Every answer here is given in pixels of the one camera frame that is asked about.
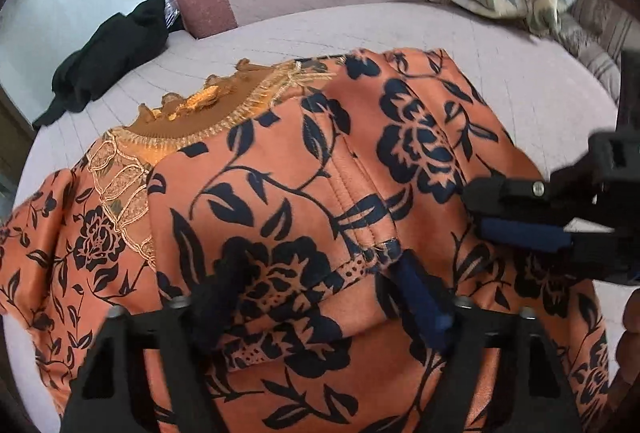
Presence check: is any orange black floral garment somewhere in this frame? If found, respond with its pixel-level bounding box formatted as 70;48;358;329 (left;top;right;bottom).
1;49;608;432

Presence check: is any person's right hand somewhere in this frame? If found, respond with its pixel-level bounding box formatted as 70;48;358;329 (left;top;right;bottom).
602;290;640;432

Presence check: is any pink quilted mattress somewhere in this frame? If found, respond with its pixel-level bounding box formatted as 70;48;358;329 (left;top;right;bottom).
1;3;627;432

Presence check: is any striped grey pillow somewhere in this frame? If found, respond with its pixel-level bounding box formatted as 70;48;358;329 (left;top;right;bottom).
556;0;639;105

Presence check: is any black cloth bundle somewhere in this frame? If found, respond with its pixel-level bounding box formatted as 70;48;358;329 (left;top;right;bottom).
32;0;169;130

